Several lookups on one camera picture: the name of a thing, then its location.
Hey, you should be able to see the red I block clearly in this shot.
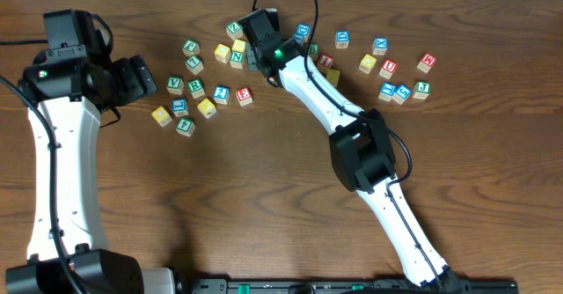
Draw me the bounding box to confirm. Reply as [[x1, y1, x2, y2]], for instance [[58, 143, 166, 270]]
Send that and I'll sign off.
[[317, 54, 334, 73]]

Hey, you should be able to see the blue 2 block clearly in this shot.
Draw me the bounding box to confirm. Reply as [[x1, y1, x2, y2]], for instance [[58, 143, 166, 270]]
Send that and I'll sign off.
[[213, 85, 230, 105]]

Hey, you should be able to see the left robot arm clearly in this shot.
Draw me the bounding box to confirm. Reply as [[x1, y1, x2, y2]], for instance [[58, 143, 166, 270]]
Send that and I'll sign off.
[[6, 55, 181, 293]]

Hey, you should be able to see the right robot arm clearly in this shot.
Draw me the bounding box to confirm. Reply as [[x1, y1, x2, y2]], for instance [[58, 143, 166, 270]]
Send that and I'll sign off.
[[248, 33, 449, 290]]

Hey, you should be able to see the yellow block above N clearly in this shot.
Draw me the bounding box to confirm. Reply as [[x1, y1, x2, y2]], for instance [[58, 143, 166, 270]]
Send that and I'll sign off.
[[232, 39, 246, 54]]

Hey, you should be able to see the green N block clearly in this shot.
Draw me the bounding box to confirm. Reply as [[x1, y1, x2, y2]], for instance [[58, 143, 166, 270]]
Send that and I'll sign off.
[[230, 51, 245, 69]]

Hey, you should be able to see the green Z block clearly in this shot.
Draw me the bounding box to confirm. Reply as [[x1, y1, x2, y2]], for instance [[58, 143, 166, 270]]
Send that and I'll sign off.
[[226, 21, 244, 40]]

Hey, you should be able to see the blue D block upper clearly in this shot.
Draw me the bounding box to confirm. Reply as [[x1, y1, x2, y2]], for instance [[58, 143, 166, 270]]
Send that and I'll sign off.
[[296, 24, 311, 43]]

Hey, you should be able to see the blue d block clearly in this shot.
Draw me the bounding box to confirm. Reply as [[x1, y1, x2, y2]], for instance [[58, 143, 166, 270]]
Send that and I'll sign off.
[[335, 31, 350, 49], [296, 24, 311, 43]]

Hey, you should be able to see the green V block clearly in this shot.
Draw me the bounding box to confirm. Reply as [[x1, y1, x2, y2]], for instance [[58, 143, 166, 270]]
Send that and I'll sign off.
[[166, 76, 184, 95]]

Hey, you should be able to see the yellow block left of N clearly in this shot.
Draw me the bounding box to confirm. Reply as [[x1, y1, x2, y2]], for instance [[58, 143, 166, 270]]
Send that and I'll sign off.
[[214, 44, 231, 63]]

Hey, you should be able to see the yellow block far left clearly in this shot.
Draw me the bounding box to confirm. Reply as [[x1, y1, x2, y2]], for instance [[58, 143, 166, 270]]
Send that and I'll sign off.
[[151, 107, 172, 127]]

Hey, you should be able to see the green B block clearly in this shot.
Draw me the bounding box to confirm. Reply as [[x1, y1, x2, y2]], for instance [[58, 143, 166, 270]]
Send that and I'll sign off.
[[308, 43, 319, 62]]

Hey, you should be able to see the red E block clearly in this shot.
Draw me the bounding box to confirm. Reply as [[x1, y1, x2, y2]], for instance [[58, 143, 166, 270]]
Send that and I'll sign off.
[[236, 87, 253, 107]]

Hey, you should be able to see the blue L block lower left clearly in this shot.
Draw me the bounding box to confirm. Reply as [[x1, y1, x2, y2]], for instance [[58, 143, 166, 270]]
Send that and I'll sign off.
[[172, 98, 189, 117]]

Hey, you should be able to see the green 7 block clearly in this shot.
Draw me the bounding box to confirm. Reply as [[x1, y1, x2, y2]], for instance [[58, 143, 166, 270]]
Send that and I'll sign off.
[[185, 55, 204, 75]]

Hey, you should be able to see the green R block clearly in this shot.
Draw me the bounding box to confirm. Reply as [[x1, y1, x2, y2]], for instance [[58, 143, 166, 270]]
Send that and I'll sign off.
[[187, 79, 206, 99]]

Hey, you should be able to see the green 4 block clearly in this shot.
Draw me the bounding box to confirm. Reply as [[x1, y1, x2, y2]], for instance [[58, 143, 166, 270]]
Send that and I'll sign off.
[[176, 118, 195, 137]]

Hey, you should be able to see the yellow S block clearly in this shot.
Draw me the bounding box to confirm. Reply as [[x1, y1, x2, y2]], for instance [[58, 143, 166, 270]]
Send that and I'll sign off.
[[325, 69, 340, 87]]

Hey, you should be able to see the blue D block right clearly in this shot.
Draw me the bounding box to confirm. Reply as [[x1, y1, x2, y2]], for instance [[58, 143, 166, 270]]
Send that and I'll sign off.
[[335, 31, 350, 49]]

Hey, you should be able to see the yellow block lower middle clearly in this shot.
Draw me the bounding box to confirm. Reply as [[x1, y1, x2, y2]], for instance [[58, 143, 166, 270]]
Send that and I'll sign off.
[[197, 98, 216, 119]]

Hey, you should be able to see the yellow block right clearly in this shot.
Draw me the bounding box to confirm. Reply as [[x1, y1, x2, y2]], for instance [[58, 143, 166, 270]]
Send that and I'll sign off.
[[359, 54, 377, 74]]

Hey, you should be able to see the blue X block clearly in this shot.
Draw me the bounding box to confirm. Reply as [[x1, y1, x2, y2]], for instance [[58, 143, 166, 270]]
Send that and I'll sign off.
[[372, 37, 389, 55]]

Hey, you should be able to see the red U block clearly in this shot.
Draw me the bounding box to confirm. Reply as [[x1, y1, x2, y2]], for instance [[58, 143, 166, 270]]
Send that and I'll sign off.
[[379, 59, 398, 79]]

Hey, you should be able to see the green J block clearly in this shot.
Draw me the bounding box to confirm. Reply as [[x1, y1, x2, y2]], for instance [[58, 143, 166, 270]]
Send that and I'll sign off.
[[413, 81, 431, 99]]

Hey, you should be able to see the red M block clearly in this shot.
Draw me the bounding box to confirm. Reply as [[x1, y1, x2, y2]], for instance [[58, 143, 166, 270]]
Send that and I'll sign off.
[[417, 53, 436, 73]]

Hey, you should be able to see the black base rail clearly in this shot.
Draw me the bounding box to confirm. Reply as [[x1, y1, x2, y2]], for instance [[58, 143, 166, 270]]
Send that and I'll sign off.
[[189, 278, 520, 294]]

